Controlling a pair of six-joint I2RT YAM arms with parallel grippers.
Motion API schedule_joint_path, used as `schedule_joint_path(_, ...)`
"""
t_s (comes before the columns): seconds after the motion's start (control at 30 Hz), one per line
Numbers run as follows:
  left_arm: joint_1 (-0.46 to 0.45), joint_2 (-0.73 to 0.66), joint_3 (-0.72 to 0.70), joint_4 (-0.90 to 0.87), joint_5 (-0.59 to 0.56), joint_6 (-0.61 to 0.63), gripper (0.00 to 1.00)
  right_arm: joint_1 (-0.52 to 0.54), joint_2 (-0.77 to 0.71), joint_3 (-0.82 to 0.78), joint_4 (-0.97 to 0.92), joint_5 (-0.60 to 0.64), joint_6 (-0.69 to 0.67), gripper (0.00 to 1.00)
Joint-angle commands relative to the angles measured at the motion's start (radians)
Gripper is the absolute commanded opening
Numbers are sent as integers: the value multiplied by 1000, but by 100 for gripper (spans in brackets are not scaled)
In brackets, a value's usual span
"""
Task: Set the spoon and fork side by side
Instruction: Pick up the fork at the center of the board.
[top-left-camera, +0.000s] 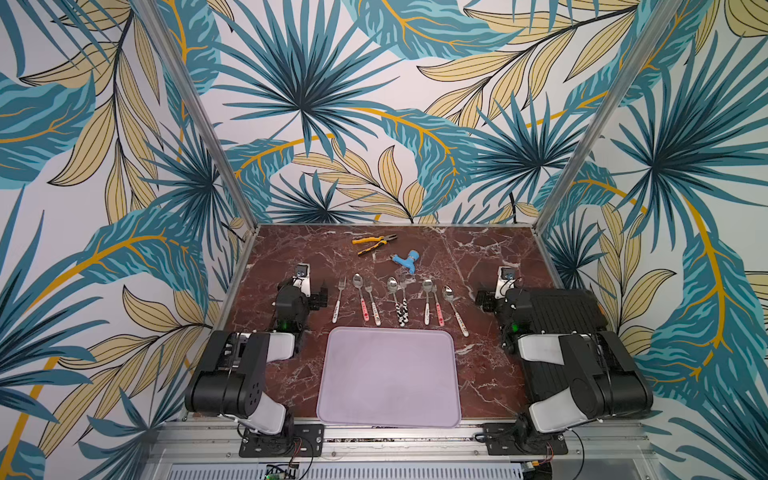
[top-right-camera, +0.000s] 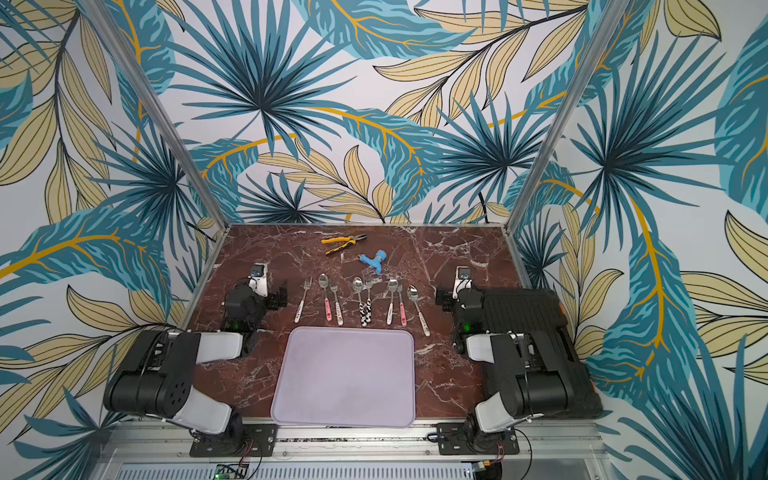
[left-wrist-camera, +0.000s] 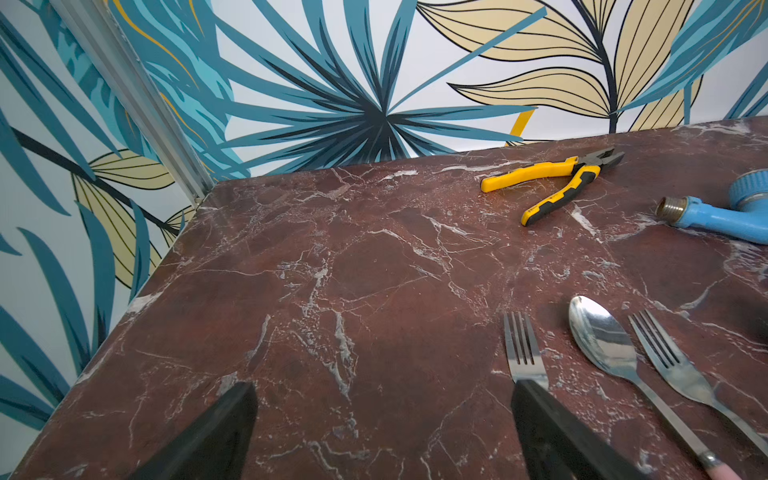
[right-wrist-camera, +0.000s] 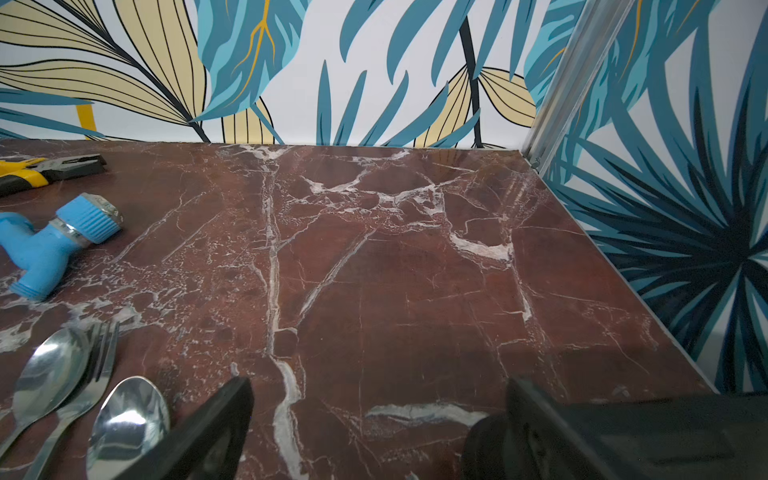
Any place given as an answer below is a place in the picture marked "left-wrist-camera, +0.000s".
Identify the fork with white printed handle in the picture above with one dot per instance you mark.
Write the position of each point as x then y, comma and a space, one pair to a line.
523, 353

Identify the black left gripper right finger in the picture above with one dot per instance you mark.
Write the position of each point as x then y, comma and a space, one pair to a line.
557, 445

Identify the blue hose nozzle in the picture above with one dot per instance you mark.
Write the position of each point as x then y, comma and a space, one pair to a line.
745, 219

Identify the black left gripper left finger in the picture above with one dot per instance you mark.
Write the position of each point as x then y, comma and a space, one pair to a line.
214, 446

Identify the aluminium frame post left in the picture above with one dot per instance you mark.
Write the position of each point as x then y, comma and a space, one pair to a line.
99, 34

